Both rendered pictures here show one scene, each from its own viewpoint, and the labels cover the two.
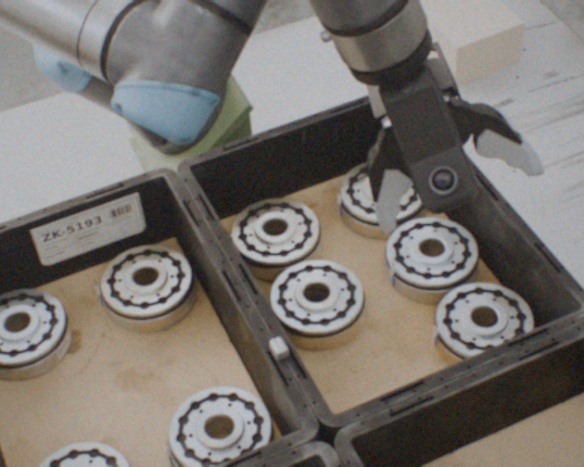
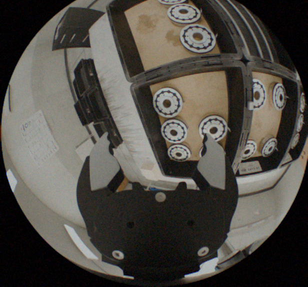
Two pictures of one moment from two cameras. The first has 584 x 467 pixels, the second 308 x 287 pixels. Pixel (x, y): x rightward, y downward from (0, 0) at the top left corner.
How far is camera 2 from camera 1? 87 cm
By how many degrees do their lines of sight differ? 17
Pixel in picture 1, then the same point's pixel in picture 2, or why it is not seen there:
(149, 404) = (259, 115)
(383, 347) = (199, 107)
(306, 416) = (249, 71)
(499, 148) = (101, 161)
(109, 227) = (245, 166)
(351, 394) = (214, 94)
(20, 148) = not seen: hidden behind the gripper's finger
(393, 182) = (215, 172)
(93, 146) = not seen: hidden behind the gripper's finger
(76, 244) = (252, 164)
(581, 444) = (152, 60)
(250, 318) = (249, 124)
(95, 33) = not seen: outside the picture
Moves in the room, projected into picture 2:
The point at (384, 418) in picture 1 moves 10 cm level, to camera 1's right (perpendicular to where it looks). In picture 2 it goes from (223, 55) to (176, 46)
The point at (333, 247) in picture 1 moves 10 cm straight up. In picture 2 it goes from (197, 143) to (197, 161)
